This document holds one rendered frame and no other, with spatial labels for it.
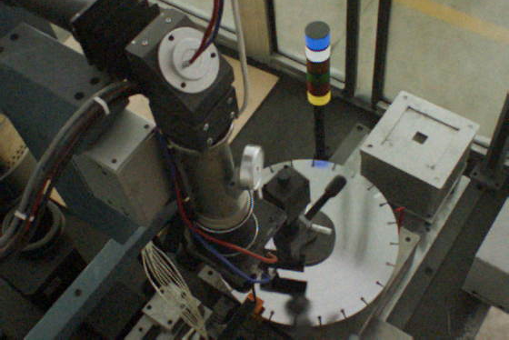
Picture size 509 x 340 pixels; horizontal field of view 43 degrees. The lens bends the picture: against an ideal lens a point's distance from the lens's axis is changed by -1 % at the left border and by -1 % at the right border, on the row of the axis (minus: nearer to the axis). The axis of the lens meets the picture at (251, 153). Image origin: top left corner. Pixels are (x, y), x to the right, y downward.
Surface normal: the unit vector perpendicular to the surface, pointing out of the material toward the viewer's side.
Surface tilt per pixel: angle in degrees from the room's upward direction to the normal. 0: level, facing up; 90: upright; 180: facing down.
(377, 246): 0
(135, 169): 90
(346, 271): 0
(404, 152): 0
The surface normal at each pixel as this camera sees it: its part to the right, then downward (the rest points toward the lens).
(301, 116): -0.10, -0.56
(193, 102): 0.51, -0.09
